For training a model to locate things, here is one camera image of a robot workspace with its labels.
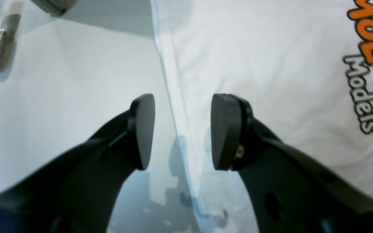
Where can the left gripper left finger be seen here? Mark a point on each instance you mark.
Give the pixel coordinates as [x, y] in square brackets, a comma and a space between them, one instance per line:
[76, 192]

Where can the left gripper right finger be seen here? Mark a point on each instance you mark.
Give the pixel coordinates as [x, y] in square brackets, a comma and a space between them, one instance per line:
[289, 191]

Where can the white printed t-shirt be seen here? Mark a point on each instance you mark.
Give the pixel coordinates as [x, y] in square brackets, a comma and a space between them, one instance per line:
[305, 66]

